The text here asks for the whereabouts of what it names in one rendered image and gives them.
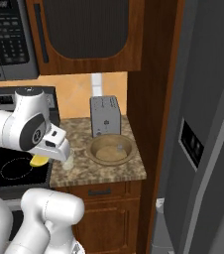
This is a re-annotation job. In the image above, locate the grey fridge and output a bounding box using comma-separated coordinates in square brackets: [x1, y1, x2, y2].
[149, 0, 224, 254]

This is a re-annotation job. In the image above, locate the black microwave oven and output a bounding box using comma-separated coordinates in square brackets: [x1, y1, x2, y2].
[0, 0, 41, 82]

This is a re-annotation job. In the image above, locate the brown wooden fridge side panel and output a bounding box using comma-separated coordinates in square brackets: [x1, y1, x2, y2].
[127, 0, 186, 254]

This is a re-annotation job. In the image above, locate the black stove with hob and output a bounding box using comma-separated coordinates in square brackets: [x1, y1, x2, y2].
[0, 85, 60, 242]

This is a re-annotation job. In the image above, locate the silver toaster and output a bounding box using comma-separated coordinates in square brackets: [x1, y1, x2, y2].
[89, 95, 123, 139]

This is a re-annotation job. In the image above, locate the yellow food piece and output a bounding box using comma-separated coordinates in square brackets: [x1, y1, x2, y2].
[29, 154, 51, 168]

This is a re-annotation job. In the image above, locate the brown wooden drawer front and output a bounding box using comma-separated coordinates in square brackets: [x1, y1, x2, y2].
[55, 180, 142, 203]

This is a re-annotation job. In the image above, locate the brown base cupboard door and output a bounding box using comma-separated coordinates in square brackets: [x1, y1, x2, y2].
[71, 197, 142, 254]

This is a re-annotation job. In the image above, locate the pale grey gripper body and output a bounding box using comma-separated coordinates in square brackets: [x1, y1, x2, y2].
[34, 136, 73, 163]

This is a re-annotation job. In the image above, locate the white wall socket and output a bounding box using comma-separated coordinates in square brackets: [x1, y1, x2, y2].
[90, 72, 104, 97]

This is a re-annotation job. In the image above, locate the dark wall cupboard handle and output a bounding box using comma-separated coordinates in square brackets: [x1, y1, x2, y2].
[33, 2, 50, 64]

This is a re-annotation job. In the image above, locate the dark drawer handle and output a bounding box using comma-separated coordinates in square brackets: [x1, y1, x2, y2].
[86, 188, 113, 197]

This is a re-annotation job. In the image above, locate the brown wall cupboard door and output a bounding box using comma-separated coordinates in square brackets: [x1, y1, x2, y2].
[24, 0, 146, 76]

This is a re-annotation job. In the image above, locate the brown wooden bowl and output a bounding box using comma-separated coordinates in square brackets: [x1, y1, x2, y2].
[85, 133, 139, 167]

